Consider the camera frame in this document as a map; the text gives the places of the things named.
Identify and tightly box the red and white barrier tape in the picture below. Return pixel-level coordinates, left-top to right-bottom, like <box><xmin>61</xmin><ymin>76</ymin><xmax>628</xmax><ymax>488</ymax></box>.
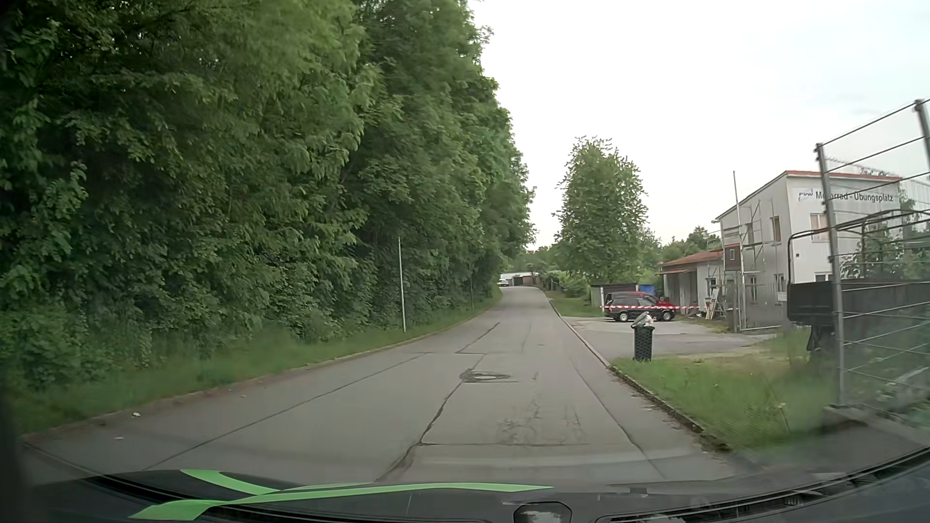
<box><xmin>600</xmin><ymin>304</ymin><xmax>700</xmax><ymax>315</ymax></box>

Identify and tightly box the wire mesh fence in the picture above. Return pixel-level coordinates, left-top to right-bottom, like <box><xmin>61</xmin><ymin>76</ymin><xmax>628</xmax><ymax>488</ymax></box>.
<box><xmin>814</xmin><ymin>98</ymin><xmax>930</xmax><ymax>422</ymax></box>

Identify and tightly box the low building with red roof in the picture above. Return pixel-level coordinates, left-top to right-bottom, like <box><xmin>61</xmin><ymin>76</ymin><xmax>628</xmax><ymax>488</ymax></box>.
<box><xmin>657</xmin><ymin>250</ymin><xmax>725</xmax><ymax>313</ymax></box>

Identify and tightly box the small grey shed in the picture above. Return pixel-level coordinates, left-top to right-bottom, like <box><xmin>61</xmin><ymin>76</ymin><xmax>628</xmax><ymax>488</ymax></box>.
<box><xmin>590</xmin><ymin>282</ymin><xmax>640</xmax><ymax>310</ymax></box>

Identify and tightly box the row of trees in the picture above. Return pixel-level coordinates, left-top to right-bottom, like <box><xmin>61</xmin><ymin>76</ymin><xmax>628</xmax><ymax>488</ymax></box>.
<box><xmin>0</xmin><ymin>0</ymin><xmax>537</xmax><ymax>393</ymax></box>

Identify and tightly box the tall green tree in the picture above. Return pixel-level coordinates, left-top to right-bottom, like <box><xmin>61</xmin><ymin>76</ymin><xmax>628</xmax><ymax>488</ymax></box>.
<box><xmin>554</xmin><ymin>137</ymin><xmax>655</xmax><ymax>286</ymax></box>

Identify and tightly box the dark parked car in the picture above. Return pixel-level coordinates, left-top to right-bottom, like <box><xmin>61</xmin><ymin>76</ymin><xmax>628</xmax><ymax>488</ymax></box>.
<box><xmin>604</xmin><ymin>292</ymin><xmax>678</xmax><ymax>323</ymax></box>

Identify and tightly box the white two-storey building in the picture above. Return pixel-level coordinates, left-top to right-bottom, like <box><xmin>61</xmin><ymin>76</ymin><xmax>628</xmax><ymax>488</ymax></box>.
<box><xmin>712</xmin><ymin>170</ymin><xmax>930</xmax><ymax>331</ymax></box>

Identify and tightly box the black rubbish bin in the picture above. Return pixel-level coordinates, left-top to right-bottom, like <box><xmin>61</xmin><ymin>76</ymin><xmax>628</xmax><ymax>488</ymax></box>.
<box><xmin>631</xmin><ymin>311</ymin><xmax>656</xmax><ymax>363</ymax></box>

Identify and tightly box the thin grey pole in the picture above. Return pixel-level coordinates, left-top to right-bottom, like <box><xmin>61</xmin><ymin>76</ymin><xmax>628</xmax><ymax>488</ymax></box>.
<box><xmin>397</xmin><ymin>236</ymin><xmax>408</xmax><ymax>334</ymax></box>

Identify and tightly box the grey asphalt road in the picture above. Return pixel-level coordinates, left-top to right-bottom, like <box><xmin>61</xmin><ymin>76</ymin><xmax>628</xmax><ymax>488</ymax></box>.
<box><xmin>22</xmin><ymin>286</ymin><xmax>749</xmax><ymax>486</ymax></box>

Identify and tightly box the dark trailer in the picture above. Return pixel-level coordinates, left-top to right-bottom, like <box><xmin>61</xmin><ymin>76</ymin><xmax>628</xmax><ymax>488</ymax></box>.
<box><xmin>786</xmin><ymin>209</ymin><xmax>930</xmax><ymax>357</ymax></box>

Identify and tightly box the grass verge with weeds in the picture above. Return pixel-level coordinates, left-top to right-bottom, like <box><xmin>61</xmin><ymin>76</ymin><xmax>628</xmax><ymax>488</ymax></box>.
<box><xmin>612</xmin><ymin>328</ymin><xmax>844</xmax><ymax>450</ymax></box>

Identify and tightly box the car's own bonnet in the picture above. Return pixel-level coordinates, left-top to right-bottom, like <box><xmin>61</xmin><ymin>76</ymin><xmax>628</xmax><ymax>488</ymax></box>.
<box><xmin>22</xmin><ymin>443</ymin><xmax>930</xmax><ymax>523</ymax></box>

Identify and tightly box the scaffolding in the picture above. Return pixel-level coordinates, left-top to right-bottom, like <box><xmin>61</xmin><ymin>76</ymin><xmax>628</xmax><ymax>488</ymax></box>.
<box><xmin>719</xmin><ymin>171</ymin><xmax>773</xmax><ymax>332</ymax></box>

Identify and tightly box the grey paved yard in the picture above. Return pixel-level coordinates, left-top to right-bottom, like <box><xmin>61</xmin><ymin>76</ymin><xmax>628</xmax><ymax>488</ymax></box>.
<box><xmin>567</xmin><ymin>317</ymin><xmax>777</xmax><ymax>363</ymax></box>

